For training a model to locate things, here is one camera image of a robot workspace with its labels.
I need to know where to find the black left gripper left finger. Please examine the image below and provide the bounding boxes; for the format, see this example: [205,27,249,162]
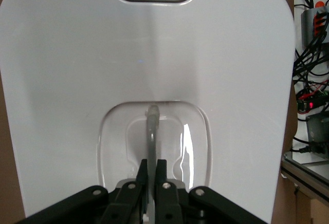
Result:
[15,158,149,224]

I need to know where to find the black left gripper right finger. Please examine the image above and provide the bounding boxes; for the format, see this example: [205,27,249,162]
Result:
[154,158,268,224]

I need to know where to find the white plastic box lid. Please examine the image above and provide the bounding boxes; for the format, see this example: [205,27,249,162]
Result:
[0,0,295,224]

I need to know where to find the black electronics box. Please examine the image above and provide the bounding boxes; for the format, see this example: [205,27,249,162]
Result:
[305,113,329,145]

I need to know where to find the grey box orange connectors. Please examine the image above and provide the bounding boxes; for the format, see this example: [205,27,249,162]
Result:
[300,0,329,49]

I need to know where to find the brown cardboard piece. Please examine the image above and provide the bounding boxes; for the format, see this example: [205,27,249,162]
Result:
[294,193,329,224]

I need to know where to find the aluminium profile mount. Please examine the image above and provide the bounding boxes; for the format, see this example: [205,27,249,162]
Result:
[281,153,329,206]

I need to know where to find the black cable bundle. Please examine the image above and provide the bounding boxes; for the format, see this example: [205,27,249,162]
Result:
[293,0,329,155]

